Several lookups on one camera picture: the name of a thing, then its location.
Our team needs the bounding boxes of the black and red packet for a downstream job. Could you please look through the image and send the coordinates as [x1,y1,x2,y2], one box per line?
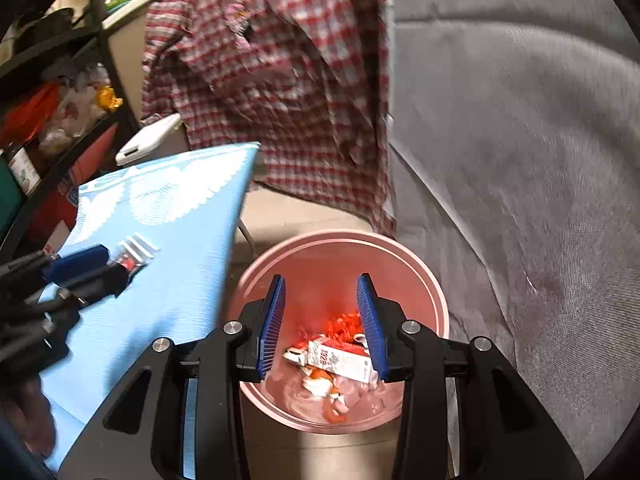
[107,252,147,281]

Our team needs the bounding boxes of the red cardboard box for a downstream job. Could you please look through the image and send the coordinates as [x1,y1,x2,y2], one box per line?
[42,124,122,256]

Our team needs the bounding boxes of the red plaid shirt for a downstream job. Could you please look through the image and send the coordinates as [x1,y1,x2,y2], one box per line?
[139,0,399,239]

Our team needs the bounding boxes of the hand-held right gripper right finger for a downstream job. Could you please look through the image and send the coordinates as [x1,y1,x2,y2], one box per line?
[355,272,586,480]

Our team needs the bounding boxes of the red plastic bag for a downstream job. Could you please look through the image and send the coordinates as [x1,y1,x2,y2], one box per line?
[299,312,367,352]

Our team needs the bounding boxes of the yellow shiny object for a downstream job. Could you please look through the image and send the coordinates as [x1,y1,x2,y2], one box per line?
[94,84,124,112]

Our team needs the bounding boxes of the blue patterned tablecloth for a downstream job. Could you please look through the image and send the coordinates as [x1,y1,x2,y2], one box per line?
[37,141,262,480]

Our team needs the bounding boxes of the silver striped packet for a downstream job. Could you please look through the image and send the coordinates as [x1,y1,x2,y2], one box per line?
[117,233,161,267]

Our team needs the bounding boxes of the orange plastic bag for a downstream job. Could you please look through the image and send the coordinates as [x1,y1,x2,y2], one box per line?
[0,81,62,147]

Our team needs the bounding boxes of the person's left hand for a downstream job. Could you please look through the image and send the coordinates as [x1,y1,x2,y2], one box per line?
[0,374,57,467]

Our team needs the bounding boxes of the red and white carton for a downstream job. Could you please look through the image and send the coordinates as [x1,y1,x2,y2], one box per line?
[305,337,382,386]

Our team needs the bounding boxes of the dark bottle with white label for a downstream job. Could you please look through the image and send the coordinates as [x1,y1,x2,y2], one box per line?
[4,141,42,197]

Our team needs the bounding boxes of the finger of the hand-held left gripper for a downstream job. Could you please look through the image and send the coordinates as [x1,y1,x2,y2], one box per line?
[55,262,132,308]
[41,243,112,284]

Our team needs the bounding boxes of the white tissue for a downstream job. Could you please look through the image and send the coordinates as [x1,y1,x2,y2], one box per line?
[299,376,337,400]

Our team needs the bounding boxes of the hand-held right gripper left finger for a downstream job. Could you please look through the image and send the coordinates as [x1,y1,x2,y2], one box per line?
[59,274,289,480]

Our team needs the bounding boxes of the red and white toothpaste box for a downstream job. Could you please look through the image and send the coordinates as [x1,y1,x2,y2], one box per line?
[282,342,311,367]

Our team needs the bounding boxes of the white lidded bin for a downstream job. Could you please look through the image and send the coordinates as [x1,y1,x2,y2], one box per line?
[114,112,184,167]

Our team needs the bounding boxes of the pink plastic bin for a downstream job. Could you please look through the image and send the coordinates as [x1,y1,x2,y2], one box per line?
[226,229,451,435]

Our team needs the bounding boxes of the grey cloth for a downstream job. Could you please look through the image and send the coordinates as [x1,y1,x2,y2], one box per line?
[384,0,640,477]

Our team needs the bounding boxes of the clear plastic bag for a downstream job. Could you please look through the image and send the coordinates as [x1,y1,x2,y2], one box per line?
[39,64,112,157]

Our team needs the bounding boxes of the black shelf rack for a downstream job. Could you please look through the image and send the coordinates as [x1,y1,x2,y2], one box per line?
[0,0,142,262]

